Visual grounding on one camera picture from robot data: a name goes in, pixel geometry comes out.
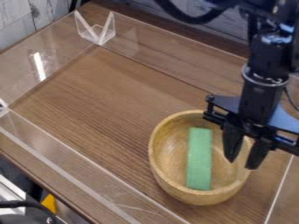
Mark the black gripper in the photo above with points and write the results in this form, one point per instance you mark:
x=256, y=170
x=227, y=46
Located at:
x=252, y=115

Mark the green rectangular block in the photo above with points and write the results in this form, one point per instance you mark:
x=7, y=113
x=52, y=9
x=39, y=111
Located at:
x=199, y=159

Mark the brown wooden bowl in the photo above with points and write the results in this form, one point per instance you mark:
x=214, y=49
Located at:
x=168, y=152

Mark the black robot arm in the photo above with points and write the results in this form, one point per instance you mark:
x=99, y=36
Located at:
x=272, y=21

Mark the yellow black device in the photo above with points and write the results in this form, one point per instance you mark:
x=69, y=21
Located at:
x=51, y=203

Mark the clear acrylic back wall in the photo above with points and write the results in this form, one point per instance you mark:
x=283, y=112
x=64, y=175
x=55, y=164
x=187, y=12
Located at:
x=187, y=60

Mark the clear acrylic wall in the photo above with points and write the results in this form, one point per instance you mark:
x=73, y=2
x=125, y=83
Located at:
x=187, y=60
x=87, y=187

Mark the clear acrylic front wall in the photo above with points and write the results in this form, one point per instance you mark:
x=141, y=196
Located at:
x=87, y=187

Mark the clear acrylic corner bracket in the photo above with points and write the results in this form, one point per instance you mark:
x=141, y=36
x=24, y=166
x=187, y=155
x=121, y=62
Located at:
x=97, y=34

